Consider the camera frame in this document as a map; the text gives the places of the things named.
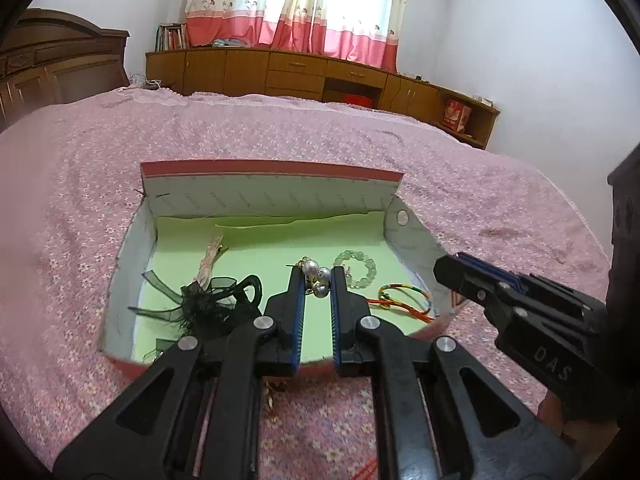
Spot pink cream curtains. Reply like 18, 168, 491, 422
186, 0, 407, 72

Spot black ribbon hair clip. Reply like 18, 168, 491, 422
131, 271, 262, 363

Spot gold pearl jewelry piece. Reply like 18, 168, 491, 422
264, 382, 281, 416

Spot person's right hand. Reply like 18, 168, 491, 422
534, 389, 624, 443

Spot row of books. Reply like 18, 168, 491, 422
155, 23, 190, 52

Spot red cardboard box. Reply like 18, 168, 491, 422
99, 159, 461, 377

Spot pale jade bead bracelet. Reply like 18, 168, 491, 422
332, 248, 380, 290

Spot dark wooden headboard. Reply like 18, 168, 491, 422
1, 9, 129, 129

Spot red gift box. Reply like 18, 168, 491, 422
442, 99, 472, 132

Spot green foam box liner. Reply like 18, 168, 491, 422
148, 211, 427, 364

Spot red item under desk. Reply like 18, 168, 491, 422
343, 93, 375, 108

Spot pink tassel hairpin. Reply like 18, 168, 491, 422
194, 232, 227, 289

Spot red multicolour string bracelet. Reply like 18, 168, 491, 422
366, 282, 437, 324

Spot long wooden cabinet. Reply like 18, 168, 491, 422
145, 48, 499, 150

